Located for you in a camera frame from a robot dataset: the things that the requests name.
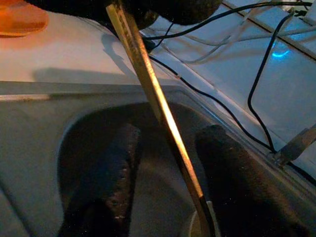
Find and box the black cable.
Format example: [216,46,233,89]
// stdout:
[148,55,276,153]
[247,11,296,153]
[144,1,313,41]

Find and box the orange plastic plate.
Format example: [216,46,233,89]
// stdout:
[0,0,49,38]

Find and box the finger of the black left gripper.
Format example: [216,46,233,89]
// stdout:
[159,0,223,25]
[24,0,158,29]

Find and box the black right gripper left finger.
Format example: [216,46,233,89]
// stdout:
[58,123,143,237]

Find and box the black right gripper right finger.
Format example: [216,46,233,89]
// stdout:
[195,124,316,237]

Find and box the white cable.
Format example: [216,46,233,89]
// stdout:
[158,9,316,64]

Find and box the stainless steel sink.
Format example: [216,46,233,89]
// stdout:
[0,81,316,237]

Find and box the long metal spoon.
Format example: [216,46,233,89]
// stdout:
[105,1,222,237]

